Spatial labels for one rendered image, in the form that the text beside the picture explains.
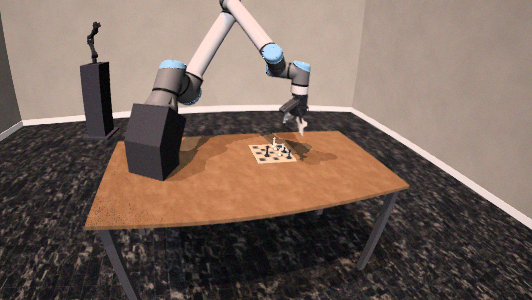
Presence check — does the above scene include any chessboard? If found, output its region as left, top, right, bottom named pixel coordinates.
left=249, top=144, right=297, bottom=164

